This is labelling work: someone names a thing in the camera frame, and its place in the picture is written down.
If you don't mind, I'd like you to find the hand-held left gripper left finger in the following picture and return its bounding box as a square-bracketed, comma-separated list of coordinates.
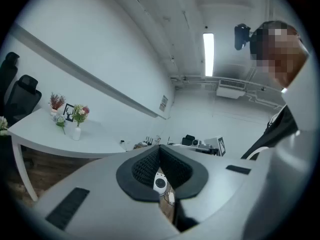
[32, 144, 181, 240]

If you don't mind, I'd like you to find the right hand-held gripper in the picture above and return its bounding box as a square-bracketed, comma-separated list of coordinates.
[199, 135, 227, 157]

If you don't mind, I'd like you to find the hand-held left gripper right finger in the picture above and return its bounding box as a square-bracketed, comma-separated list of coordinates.
[159, 144, 266, 240]

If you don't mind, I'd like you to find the white vase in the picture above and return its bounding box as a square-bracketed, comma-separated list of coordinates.
[72, 126, 82, 142]

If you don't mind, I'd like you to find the pink flower bouquet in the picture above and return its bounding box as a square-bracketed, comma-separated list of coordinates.
[71, 104, 90, 128]

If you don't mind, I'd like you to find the white flower bunch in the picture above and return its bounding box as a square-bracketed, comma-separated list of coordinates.
[0, 115, 9, 137]

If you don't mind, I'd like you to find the white air conditioner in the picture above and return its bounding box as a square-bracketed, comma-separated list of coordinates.
[216, 78, 247, 100]

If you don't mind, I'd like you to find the white round speaker device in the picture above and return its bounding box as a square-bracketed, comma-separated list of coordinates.
[152, 172, 168, 194]

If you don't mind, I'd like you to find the person's black shirt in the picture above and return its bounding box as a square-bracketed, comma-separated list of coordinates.
[241, 103, 300, 160]

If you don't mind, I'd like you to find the black framed deer picture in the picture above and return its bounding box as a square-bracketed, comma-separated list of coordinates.
[62, 103, 75, 123]

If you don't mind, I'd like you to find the white table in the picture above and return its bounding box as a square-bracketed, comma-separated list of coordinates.
[6, 107, 128, 202]

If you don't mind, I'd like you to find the ceiling light panel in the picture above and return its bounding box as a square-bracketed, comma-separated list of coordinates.
[202, 33, 215, 77]

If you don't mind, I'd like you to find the dried orange plant white pot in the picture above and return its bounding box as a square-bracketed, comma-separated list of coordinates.
[48, 91, 67, 117]

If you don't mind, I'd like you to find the person's head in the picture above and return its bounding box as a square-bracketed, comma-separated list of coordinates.
[249, 20, 310, 89]

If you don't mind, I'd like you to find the black mesh office chair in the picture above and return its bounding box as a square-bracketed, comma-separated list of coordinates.
[4, 74, 43, 125]
[0, 51, 20, 105]

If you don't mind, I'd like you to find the wall poster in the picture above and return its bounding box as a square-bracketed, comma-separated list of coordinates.
[159, 94, 169, 113]

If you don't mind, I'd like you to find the black head camera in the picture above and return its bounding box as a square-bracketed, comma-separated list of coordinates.
[234, 23, 252, 51]

